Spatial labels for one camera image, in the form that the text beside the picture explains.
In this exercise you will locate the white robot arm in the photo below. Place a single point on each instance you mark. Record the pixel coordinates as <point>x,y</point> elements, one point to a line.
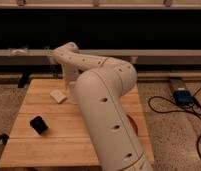
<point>96,84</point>

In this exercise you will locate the black table support bracket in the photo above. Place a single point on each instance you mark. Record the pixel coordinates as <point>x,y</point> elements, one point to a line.
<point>24,79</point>

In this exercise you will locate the black ceramic cup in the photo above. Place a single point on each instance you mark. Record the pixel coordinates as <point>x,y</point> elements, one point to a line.
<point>38,124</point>

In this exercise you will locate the orange lacquer bowl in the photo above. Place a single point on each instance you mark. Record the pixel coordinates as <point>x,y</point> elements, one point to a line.
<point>133,124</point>

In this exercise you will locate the blue power adapter box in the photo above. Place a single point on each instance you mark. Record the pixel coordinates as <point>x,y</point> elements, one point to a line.
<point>183,97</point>

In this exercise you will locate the black clamp at table edge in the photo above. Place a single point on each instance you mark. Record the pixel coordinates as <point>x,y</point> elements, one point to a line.
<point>4,138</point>

